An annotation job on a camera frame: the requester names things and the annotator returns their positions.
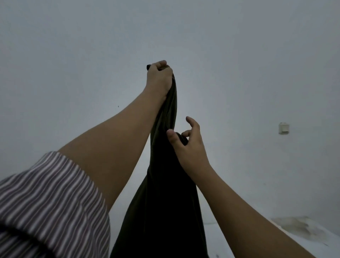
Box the person's right hand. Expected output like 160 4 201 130
166 116 211 181

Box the person's left hand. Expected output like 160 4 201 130
144 60 174 102

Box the dark olive cloth garment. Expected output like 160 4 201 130
110 64 209 258

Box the person's left forearm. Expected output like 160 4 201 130
57 89 164 213

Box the person's right forearm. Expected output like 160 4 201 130
190 165 316 258

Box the striped shirt sleeve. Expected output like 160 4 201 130
0 151 111 258

